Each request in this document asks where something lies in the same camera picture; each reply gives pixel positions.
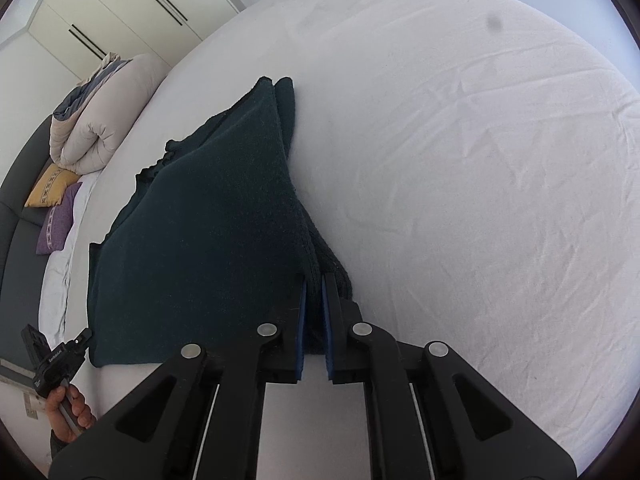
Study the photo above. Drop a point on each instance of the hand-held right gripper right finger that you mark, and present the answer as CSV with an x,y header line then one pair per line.
x,y
328,330

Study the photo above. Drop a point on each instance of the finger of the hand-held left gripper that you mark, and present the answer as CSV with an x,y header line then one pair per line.
x,y
32,340
83,338

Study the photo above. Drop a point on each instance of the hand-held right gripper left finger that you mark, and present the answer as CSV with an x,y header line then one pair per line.
x,y
301,330

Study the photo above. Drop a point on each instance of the dark green sweater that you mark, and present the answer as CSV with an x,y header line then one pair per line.
x,y
200,235

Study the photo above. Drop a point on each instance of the person's left forearm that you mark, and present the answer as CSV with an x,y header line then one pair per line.
x,y
61,447

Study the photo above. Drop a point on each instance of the person's left hand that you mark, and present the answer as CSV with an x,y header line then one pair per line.
x,y
75,412

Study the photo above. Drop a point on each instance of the white pillow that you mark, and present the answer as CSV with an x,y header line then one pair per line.
x,y
60,285

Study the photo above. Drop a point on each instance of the grey padded headboard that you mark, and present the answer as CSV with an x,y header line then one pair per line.
x,y
20,260

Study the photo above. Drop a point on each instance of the purple patterned pillow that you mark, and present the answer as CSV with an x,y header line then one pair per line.
x,y
57,225

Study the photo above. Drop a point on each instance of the yellow patterned pillow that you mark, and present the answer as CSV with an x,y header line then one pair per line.
x,y
50,187

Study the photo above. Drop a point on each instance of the white bed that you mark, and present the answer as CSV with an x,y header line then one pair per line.
x,y
450,185

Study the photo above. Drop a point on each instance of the folded beige duvet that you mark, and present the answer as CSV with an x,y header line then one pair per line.
x,y
100,110

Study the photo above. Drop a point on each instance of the white wardrobe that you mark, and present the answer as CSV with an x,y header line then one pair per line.
x,y
115,5

